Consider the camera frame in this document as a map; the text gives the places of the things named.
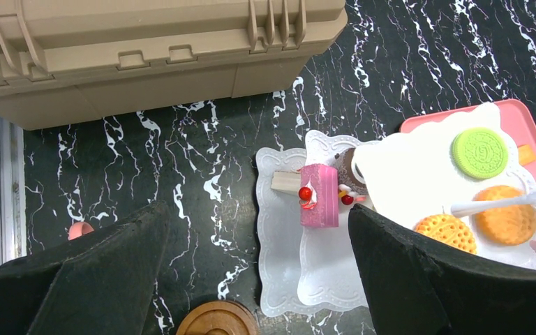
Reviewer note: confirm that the orange biscuit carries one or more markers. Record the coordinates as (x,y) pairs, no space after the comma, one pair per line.
(526,155)

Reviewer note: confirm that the white three-tier cake stand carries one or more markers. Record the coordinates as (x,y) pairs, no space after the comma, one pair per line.
(410,176)

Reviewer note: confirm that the pink cake slice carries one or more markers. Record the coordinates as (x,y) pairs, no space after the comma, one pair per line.
(318,196)

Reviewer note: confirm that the chocolate cake cube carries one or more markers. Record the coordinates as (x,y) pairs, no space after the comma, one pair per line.
(348,174)

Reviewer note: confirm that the tan plastic tool case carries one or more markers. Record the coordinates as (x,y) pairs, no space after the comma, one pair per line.
(66,62)

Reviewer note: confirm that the stack of brown wooden coasters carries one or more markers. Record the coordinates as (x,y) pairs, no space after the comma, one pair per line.
(219,317)

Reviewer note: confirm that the round orange waffle cookie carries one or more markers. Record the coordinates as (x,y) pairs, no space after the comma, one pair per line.
(449,230)

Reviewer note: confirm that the pink mug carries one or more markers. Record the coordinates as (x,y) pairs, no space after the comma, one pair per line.
(79,229)

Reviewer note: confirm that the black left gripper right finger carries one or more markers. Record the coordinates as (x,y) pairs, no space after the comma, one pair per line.
(417,285)

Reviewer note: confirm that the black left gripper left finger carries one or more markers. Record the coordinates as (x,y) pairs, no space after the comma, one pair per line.
(100,283)

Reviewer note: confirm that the white triangular cake slice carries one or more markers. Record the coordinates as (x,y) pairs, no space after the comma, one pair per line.
(286,182)

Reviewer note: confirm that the green round macaron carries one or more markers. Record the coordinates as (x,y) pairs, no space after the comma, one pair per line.
(480,153)

